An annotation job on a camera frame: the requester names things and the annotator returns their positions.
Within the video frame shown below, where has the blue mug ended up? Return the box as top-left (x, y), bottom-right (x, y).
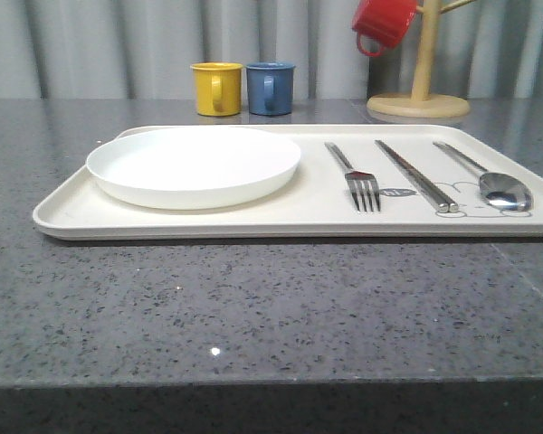
top-left (245, 62), bottom-right (295, 116)

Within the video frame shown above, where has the red mug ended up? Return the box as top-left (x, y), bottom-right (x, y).
top-left (352, 0), bottom-right (419, 57)

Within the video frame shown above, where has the cream rabbit print tray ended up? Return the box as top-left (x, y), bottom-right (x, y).
top-left (33, 124), bottom-right (543, 240)

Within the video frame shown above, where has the white round plate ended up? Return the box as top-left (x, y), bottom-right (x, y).
top-left (86, 126), bottom-right (301, 210)

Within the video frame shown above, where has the yellow mug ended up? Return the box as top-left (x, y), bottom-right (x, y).
top-left (191, 62), bottom-right (243, 117)

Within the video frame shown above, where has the silver metal fork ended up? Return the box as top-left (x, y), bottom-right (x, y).
top-left (324, 142), bottom-right (381, 213)

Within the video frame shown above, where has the wooden mug tree stand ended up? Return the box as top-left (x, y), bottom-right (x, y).
top-left (367, 1), bottom-right (471, 118)

